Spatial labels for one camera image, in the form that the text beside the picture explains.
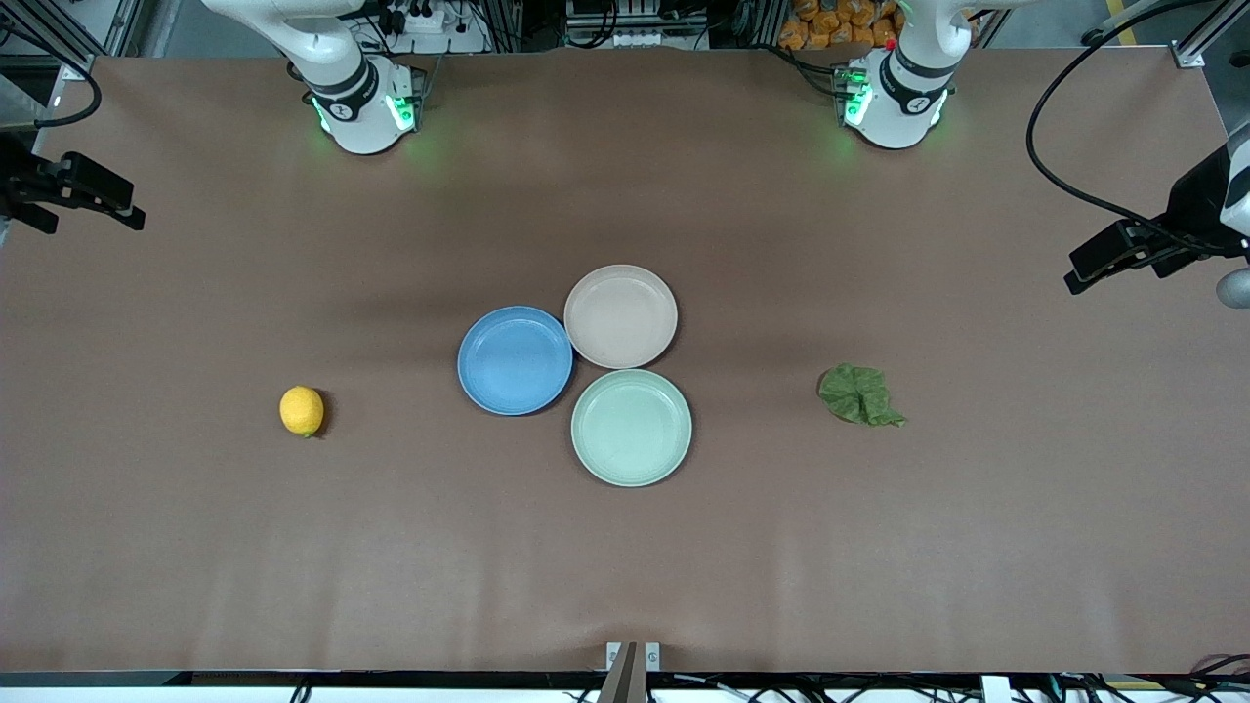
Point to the light green plate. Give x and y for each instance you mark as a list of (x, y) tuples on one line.
[(631, 428)]

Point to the beige plate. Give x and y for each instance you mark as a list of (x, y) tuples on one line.
[(620, 316)]

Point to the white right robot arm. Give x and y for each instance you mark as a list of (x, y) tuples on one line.
[(342, 59)]

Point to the blue plate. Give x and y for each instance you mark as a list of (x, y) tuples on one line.
[(515, 360)]

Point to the aluminium frame post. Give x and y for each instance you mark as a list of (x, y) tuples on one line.
[(1206, 34), (59, 29)]

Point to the yellow lemon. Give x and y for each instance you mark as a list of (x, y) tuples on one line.
[(301, 410)]

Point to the green lettuce leaf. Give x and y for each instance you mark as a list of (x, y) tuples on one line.
[(854, 393)]

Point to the metal bracket on table edge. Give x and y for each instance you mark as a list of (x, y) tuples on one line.
[(633, 669)]

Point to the brown table mat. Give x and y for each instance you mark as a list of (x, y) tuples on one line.
[(293, 547)]

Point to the bag of orange items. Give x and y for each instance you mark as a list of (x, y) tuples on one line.
[(830, 24)]

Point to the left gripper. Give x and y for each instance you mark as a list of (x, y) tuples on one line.
[(1193, 207)]

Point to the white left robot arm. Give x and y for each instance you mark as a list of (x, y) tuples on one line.
[(908, 88)]

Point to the white power strip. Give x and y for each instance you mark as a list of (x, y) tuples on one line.
[(430, 21)]

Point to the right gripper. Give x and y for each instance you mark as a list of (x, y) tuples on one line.
[(21, 178)]

